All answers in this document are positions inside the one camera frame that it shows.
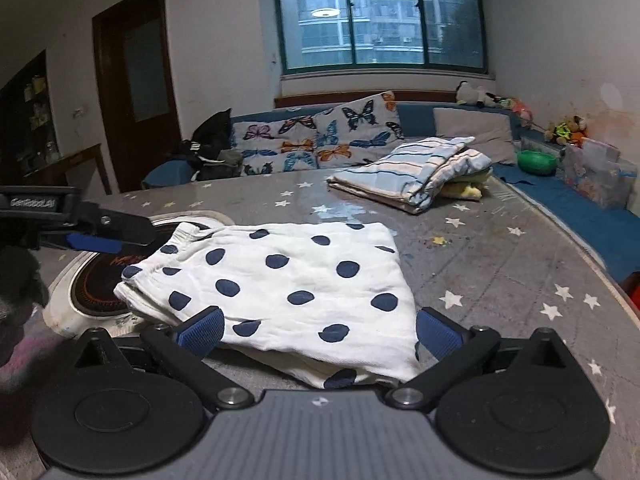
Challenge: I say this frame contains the white navy polka dot pants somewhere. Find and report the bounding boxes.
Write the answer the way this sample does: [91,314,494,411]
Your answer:
[114,222,423,389]

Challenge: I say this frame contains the black clothes pile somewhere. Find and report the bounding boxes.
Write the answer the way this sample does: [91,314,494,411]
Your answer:
[180,108,243,181]

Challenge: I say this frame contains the blue sofa bench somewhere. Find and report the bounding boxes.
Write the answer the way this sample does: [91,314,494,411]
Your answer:
[142,101,640,282]

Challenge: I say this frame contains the striped folded blanket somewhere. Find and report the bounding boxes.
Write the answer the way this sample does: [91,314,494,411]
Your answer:
[326,136,491,214]

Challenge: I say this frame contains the grey plain pillow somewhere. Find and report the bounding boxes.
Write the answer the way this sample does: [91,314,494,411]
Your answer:
[434,107,516,165]

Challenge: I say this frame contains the butterfly print pillow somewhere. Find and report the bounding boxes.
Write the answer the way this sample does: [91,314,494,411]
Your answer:
[230,91,405,176]

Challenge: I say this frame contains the clear plastic storage box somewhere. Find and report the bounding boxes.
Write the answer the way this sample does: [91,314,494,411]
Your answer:
[563,139,638,209]

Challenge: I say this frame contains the dark wooden door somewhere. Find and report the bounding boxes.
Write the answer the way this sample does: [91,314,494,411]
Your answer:
[92,0,182,192]

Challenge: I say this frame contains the grey gloved left hand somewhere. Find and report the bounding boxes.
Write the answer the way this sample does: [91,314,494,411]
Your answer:
[0,246,49,366]

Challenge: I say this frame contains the round induction cooktop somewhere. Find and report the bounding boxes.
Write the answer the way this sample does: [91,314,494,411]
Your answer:
[43,210,233,338]

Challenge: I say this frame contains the window with green frame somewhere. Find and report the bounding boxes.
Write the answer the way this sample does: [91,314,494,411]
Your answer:
[276,0,488,74]

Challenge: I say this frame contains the yellow folded cloth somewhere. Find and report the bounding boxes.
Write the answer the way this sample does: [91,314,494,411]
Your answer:
[439,168,492,202]

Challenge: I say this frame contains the plush toy panda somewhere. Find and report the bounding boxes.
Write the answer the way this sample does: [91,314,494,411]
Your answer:
[456,80,508,108]

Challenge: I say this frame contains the dark wooden cabinet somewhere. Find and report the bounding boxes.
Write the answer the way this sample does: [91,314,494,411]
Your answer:
[1,52,113,195]

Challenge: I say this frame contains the green bowl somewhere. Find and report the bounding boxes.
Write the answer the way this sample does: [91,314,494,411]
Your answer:
[516,150,558,177]

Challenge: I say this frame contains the grey star tablecloth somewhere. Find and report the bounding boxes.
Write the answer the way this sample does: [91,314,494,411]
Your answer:
[104,171,639,479]

